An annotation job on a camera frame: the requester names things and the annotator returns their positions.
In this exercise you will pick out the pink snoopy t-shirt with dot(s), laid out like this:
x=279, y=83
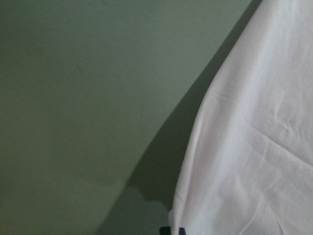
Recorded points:
x=248, y=167

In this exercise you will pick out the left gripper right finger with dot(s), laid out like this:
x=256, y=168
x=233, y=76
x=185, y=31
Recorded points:
x=181, y=231

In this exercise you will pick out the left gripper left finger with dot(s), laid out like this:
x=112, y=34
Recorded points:
x=165, y=231

